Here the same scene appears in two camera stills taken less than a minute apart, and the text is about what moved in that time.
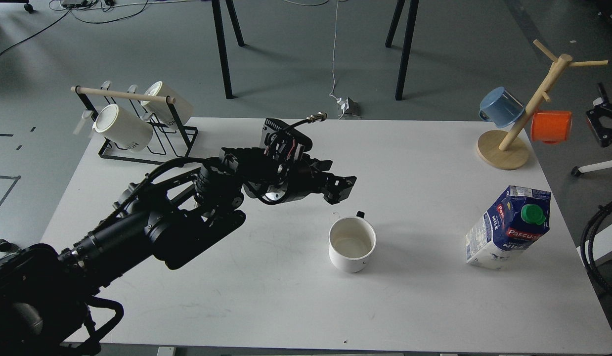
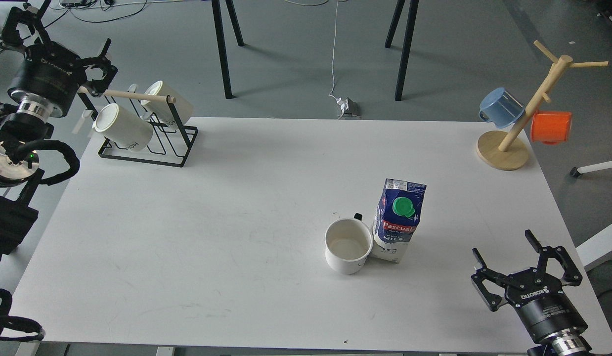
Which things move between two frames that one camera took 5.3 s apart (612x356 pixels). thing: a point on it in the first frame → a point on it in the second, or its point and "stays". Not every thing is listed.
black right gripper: (605, 136) → (543, 305)
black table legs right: (403, 74) stays
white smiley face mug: (352, 241) stays
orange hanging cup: (550, 127) stays
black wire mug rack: (137, 127) stays
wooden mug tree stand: (504, 150) stays
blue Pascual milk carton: (521, 216) → (397, 218)
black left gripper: (287, 173) → (53, 73)
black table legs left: (216, 8) stays
